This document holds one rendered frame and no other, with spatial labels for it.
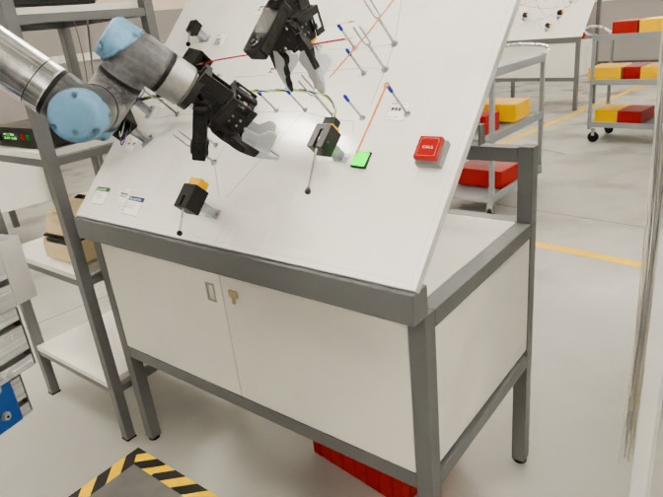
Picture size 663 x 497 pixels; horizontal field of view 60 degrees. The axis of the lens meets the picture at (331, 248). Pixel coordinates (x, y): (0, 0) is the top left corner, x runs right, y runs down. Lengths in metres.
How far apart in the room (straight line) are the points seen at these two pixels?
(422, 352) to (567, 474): 0.94
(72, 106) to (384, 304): 0.62
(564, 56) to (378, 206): 6.84
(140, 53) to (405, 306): 0.62
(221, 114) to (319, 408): 0.75
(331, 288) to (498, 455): 1.04
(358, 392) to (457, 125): 0.61
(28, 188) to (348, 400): 3.30
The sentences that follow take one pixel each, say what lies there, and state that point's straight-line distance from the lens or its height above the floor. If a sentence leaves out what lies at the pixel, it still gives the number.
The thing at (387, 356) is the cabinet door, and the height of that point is 0.69.
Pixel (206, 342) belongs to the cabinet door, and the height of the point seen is 0.54.
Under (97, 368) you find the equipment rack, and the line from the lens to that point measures 2.32.
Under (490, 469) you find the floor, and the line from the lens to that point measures 1.96.
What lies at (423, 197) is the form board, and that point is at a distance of 1.12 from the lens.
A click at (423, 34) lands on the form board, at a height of 1.29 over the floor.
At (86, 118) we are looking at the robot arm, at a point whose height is 1.25.
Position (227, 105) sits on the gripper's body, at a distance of 1.03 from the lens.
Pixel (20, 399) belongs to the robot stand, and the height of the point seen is 0.88.
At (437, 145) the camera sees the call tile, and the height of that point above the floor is 1.10.
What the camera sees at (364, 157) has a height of 1.06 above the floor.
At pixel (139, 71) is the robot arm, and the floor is 1.29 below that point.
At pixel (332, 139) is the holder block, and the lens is 1.22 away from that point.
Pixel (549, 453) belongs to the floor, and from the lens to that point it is 2.05.
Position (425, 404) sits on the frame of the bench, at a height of 0.60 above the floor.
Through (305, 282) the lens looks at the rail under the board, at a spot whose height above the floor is 0.84.
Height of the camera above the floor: 1.34
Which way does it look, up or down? 22 degrees down
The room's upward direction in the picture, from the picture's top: 6 degrees counter-clockwise
